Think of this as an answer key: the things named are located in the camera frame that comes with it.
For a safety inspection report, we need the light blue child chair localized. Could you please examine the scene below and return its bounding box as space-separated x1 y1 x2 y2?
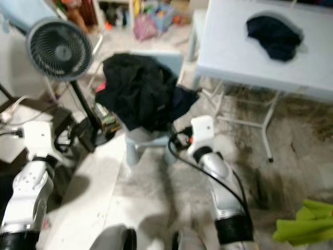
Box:
120 49 185 166

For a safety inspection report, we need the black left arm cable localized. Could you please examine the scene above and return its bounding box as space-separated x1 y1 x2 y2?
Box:
0 128 27 139

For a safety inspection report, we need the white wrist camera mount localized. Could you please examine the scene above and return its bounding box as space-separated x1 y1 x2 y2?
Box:
186 116 216 156
23 121 60 167

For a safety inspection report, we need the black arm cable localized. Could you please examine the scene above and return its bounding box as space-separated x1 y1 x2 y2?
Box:
0 128 27 139
168 127 253 219

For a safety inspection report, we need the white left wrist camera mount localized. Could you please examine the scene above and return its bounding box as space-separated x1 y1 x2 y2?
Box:
23 121 60 167

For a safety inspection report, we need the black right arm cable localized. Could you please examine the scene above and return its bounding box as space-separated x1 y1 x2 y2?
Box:
168 127 253 219

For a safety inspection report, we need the light blue folding table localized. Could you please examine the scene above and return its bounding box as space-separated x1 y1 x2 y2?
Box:
190 0 333 162

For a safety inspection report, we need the lime green garment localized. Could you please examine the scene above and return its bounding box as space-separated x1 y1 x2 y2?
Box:
273 199 333 246

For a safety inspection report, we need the light blue plastic seat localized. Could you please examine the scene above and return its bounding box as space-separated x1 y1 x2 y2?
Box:
0 0 55 34

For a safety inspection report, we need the grey robot right leg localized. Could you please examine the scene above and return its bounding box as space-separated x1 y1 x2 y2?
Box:
172 229 209 250

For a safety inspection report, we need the black jacket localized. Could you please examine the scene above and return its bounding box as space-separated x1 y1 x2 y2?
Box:
95 52 199 132

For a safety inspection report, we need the grey robot leg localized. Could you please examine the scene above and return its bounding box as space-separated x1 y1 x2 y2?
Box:
86 224 136 250
172 229 209 250

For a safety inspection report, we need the pink patterned bag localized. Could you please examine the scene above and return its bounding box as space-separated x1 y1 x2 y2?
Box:
133 13 159 42

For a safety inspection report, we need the blue toy bin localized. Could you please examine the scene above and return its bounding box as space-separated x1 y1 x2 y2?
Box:
151 3 177 32

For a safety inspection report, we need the grey robot left leg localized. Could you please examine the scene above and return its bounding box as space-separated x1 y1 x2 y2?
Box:
86 224 136 250

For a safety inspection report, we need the navy blue garment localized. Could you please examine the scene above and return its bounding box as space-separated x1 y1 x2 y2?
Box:
246 15 303 62

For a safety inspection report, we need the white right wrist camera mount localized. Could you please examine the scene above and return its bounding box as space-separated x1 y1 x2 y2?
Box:
186 116 216 156

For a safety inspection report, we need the dark wooden side table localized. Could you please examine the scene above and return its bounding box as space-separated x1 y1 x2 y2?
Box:
0 83 76 165

